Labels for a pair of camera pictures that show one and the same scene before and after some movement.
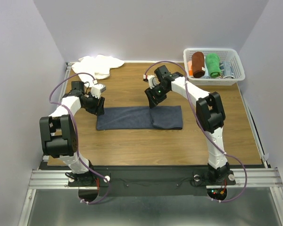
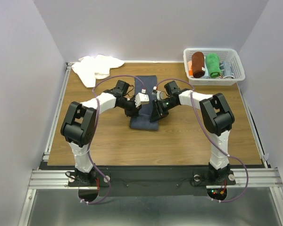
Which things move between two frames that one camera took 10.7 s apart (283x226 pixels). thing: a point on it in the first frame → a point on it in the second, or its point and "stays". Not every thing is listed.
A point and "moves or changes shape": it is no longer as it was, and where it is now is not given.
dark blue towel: [140, 117] moves or changes shape
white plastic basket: [212, 66] stays
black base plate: [153, 181] stays
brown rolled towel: [198, 62] stays
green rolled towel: [212, 62] stays
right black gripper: [153, 102] → [157, 111]
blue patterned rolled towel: [227, 72] stays
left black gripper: [98, 110] → [133, 112]
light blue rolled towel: [206, 75] stays
